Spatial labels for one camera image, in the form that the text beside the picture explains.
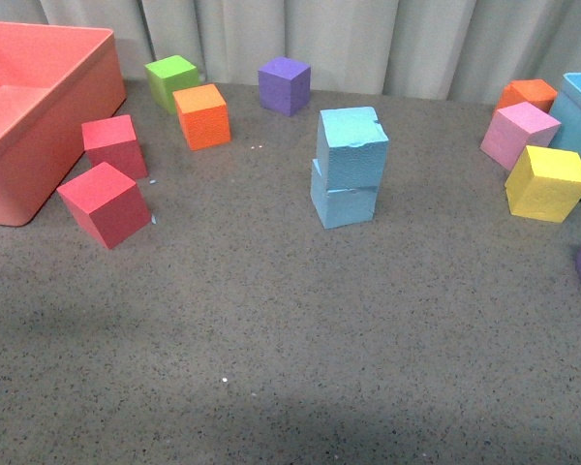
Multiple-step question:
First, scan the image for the pink plastic bin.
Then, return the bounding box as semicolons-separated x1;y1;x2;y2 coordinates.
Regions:
0;21;126;227

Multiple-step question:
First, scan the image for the dark red foam block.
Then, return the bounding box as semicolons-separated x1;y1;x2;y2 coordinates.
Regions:
81;114;148;179

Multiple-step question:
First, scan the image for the pink foam block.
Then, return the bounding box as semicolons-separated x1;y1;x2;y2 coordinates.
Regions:
480;102;561;171

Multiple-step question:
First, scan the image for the white curtain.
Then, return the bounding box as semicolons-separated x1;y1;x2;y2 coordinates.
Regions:
0;1;581;104

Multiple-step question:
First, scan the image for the green foam block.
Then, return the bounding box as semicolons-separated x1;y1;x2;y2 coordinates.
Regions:
144;55;200;114

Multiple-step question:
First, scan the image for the chipped light blue foam block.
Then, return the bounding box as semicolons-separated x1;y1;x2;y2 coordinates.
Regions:
316;107;389;190

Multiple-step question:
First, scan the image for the orange foam block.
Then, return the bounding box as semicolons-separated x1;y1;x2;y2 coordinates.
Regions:
173;83;231;151
495;78;558;113

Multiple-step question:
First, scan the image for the yellow foam block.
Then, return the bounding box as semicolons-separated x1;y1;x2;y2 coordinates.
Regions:
505;145;581;223

